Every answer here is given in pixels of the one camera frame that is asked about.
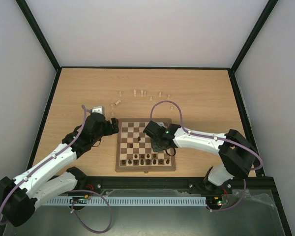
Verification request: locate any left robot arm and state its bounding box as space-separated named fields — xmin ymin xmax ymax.
xmin=0 ymin=112 xmax=119 ymax=227

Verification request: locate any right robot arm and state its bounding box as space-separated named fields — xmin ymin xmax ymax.
xmin=143 ymin=121 xmax=256 ymax=193

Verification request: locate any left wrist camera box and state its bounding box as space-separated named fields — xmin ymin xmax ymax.
xmin=91 ymin=106 xmax=105 ymax=115

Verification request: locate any black aluminium rail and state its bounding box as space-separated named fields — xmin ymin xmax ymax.
xmin=86 ymin=177 xmax=276 ymax=191

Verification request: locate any white slotted cable duct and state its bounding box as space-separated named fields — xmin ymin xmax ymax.
xmin=43 ymin=196 xmax=207 ymax=207

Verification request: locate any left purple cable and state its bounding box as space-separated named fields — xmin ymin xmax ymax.
xmin=0 ymin=104 xmax=114 ymax=233

